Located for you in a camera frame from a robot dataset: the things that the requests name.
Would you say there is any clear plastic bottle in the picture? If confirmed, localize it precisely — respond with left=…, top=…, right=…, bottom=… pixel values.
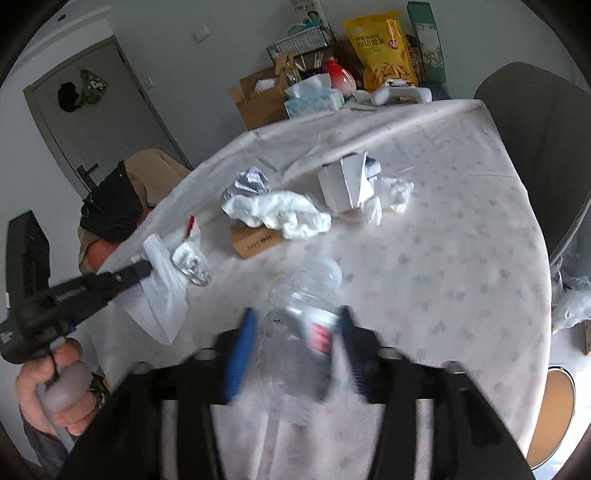
left=262, top=257, right=342, bottom=425

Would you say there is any white paper receipt sheet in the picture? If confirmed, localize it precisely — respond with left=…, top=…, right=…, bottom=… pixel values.
left=115, top=230, right=188, bottom=345

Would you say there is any brown cardboard piece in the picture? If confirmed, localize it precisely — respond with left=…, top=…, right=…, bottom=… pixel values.
left=230, top=221, right=283, bottom=259

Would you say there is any white tissue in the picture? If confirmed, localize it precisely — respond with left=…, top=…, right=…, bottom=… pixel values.
left=221, top=191, right=332, bottom=240

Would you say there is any printed paper ball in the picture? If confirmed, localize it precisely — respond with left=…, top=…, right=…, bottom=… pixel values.
left=222, top=167, right=271, bottom=200

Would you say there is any white cardboard box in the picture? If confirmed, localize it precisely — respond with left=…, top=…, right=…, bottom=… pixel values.
left=318, top=152, right=375, bottom=214

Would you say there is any white napkin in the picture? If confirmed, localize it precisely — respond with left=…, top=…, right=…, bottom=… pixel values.
left=361, top=176, right=415, bottom=226

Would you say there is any round trash bin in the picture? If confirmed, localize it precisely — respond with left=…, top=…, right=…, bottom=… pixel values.
left=526, top=366, right=576, bottom=470

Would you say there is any person's left hand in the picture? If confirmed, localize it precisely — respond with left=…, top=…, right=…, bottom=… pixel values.
left=15, top=339, right=109, bottom=441

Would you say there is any small foil wrapper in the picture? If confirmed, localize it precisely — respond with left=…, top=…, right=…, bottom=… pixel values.
left=172, top=241, right=213, bottom=287

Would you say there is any white floral tablecloth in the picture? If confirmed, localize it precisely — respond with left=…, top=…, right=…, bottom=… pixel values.
left=85, top=100, right=551, bottom=451

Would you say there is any grey door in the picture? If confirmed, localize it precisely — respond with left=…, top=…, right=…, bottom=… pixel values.
left=24, top=36, right=190, bottom=197

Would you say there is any clear plastic bag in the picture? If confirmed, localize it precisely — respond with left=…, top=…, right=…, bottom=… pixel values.
left=551, top=250, right=590, bottom=333

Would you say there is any open brown cardboard box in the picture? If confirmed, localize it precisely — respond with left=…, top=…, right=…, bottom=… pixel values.
left=228, top=67, right=288, bottom=131

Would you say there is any blue tissue box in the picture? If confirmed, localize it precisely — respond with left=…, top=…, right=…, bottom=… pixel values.
left=284, top=73, right=345, bottom=119

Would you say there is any white game controller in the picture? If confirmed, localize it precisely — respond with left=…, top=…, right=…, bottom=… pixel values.
left=370, top=81, right=433, bottom=106

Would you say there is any red white vase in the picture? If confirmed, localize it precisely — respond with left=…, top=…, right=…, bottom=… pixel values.
left=324, top=57, right=356, bottom=95

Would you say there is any grey upholstered chair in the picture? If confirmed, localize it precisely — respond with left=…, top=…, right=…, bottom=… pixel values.
left=475, top=62, right=590, bottom=263

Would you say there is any yellow snack bag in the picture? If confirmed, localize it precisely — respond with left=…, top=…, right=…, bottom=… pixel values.
left=344, top=11, right=419, bottom=91

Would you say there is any white paper bag with portrait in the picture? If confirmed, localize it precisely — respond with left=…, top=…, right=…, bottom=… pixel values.
left=290, top=0, right=329, bottom=28

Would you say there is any green tall carton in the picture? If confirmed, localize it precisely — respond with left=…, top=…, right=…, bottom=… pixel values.
left=407, top=1, right=447, bottom=84

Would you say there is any black wire basket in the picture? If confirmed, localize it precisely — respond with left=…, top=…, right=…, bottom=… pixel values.
left=266, top=26, right=335, bottom=62

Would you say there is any wall light switch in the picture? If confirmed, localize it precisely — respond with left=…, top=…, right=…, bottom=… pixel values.
left=192, top=23, right=211, bottom=43

